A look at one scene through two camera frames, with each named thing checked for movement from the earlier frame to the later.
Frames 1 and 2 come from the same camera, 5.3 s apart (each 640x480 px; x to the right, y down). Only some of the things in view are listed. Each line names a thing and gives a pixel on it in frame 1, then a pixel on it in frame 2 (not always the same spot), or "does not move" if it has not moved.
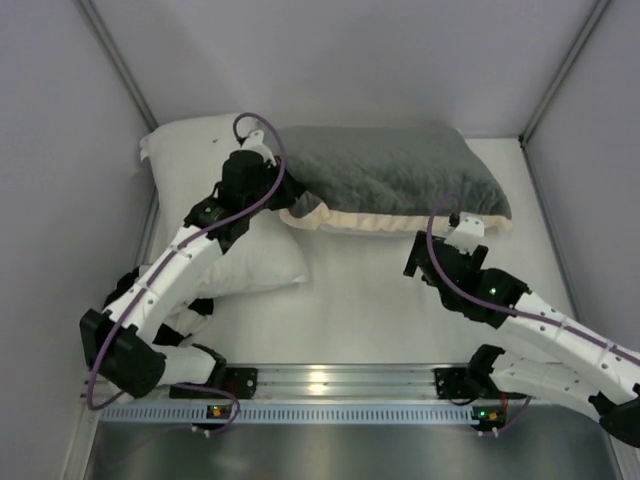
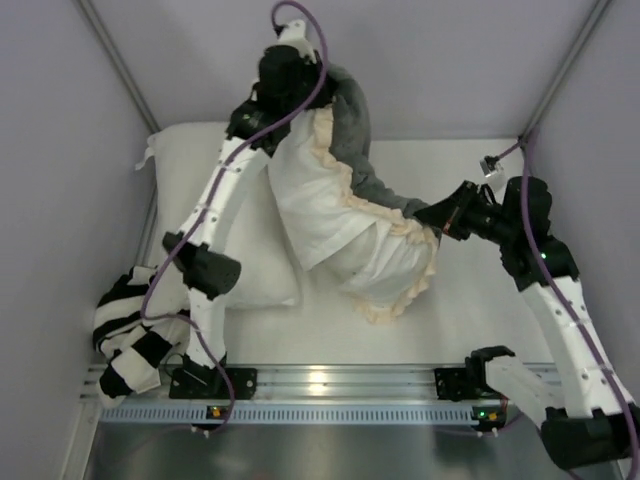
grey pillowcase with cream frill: (386, 178) to (344, 127)
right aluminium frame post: (562, 72) does not move
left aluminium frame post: (119, 62) does not move
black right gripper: (417, 257) to (455, 214)
